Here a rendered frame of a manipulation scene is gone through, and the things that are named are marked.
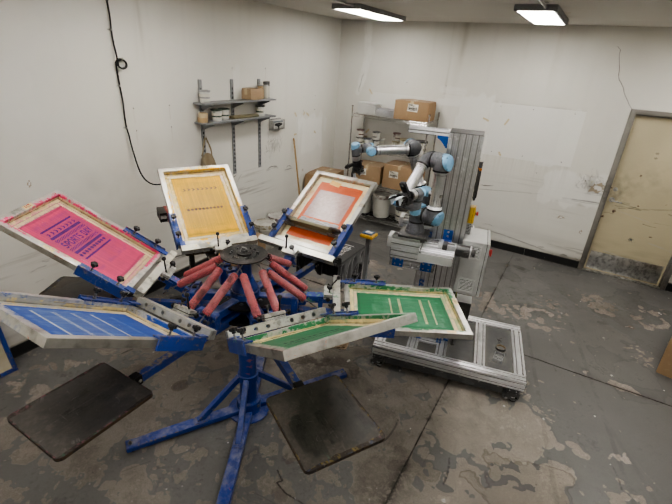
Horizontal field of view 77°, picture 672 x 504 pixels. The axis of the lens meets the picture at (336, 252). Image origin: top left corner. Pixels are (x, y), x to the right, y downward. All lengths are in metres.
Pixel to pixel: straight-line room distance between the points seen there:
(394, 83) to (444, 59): 0.80
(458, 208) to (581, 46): 3.41
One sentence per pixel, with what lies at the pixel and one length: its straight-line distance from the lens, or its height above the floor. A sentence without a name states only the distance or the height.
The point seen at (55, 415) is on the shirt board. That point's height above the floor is 0.95.
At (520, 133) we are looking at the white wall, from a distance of 6.46.
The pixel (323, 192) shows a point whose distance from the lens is 3.64.
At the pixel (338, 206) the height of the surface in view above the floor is 1.37.
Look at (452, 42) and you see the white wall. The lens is 6.65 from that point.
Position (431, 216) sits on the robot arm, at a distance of 3.23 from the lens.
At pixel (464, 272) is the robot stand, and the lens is 3.59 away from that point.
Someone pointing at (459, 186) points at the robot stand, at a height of 1.64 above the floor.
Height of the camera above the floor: 2.48
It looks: 25 degrees down
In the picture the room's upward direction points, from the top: 4 degrees clockwise
